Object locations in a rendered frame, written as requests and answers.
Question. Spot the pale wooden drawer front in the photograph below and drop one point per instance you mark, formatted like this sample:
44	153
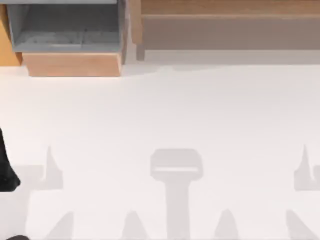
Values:
72	64

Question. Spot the open wooden shelf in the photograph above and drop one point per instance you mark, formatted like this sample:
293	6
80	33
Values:
225	27

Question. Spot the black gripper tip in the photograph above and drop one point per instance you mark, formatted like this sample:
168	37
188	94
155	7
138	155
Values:
7	175

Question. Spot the orange wooden cupboard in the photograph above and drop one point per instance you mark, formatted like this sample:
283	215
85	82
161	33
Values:
7	42

